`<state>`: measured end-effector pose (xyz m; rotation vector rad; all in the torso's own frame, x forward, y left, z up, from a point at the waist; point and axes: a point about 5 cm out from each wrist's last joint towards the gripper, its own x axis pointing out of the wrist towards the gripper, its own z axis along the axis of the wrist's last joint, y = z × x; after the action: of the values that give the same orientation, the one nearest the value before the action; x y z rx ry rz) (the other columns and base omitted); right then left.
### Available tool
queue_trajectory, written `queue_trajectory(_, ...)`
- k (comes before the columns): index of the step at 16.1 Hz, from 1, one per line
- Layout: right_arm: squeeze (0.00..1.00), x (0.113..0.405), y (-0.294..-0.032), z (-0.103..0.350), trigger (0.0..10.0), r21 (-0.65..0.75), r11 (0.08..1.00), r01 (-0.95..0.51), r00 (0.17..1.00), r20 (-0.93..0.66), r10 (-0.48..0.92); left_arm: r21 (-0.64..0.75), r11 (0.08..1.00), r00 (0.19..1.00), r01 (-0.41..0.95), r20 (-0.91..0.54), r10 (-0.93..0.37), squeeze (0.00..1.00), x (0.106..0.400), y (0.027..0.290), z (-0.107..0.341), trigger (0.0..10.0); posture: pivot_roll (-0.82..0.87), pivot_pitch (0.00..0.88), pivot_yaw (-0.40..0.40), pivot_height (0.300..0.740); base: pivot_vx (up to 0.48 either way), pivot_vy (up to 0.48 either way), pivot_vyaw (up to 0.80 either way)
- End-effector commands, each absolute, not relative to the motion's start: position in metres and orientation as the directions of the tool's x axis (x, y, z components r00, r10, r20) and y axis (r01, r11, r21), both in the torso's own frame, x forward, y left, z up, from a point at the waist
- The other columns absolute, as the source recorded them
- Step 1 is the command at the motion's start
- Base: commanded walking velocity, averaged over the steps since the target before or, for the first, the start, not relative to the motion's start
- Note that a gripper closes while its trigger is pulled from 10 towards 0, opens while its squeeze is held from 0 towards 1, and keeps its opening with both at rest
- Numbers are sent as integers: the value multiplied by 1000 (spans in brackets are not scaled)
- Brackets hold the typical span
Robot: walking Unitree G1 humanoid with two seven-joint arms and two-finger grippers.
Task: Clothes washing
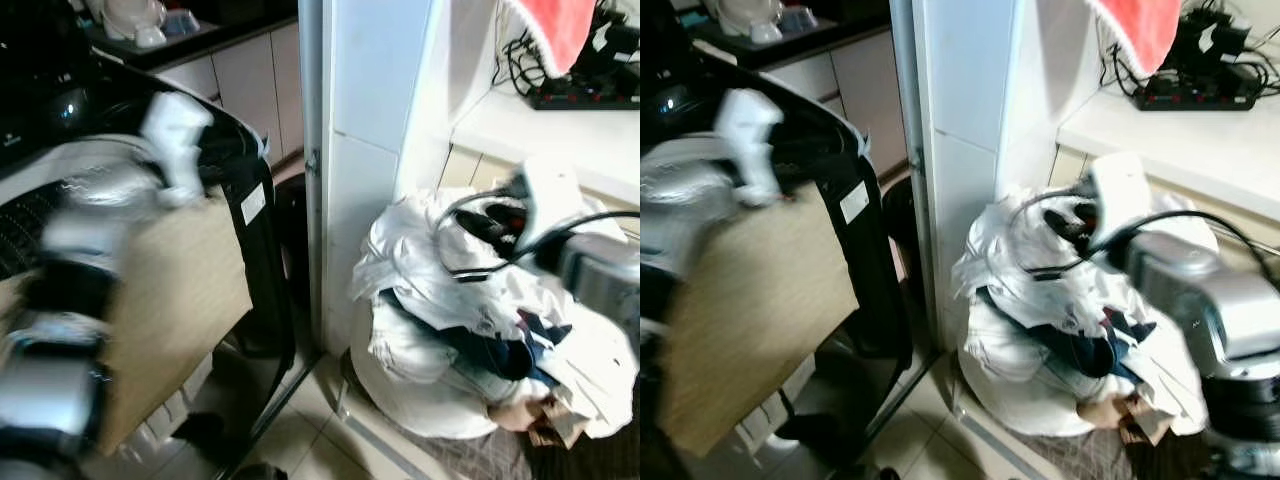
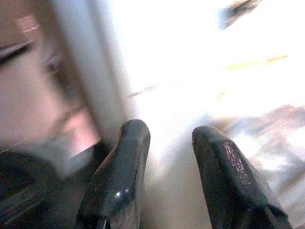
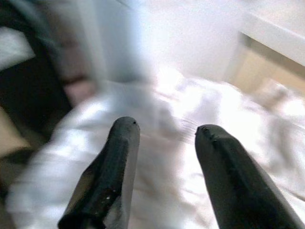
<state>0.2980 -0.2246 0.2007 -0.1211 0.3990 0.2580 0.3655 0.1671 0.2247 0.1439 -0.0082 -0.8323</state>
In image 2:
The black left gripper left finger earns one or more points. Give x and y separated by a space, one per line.
119 176

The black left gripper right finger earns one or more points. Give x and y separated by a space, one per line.
228 181

